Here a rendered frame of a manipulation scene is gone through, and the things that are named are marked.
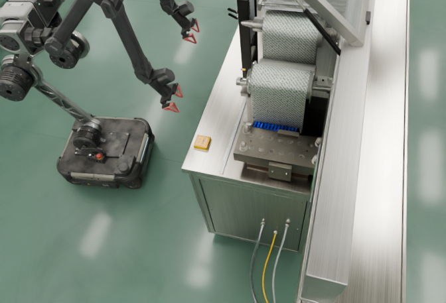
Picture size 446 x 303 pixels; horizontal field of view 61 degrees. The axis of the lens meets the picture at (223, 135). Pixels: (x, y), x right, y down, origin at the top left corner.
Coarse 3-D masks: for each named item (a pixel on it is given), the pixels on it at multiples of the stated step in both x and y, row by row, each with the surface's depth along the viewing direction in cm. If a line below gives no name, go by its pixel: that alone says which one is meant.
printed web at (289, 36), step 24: (264, 24) 163; (288, 24) 160; (312, 24) 158; (264, 48) 172; (288, 48) 168; (312, 48) 164; (264, 72) 156; (288, 72) 155; (264, 96) 162; (288, 96) 158
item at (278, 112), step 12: (252, 96) 164; (252, 108) 171; (264, 108) 168; (276, 108) 166; (288, 108) 164; (300, 108) 161; (252, 120) 178; (264, 120) 175; (276, 120) 173; (288, 120) 170; (300, 120) 168
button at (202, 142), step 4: (200, 136) 189; (204, 136) 188; (196, 140) 187; (200, 140) 187; (204, 140) 187; (208, 140) 187; (196, 144) 186; (200, 144) 186; (204, 144) 185; (208, 144) 187; (196, 148) 187; (200, 148) 186; (204, 148) 185
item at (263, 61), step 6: (264, 60) 171; (270, 60) 171; (276, 60) 171; (282, 60) 172; (282, 66) 168; (288, 66) 168; (294, 66) 167; (300, 66) 167; (306, 66) 166; (312, 66) 166
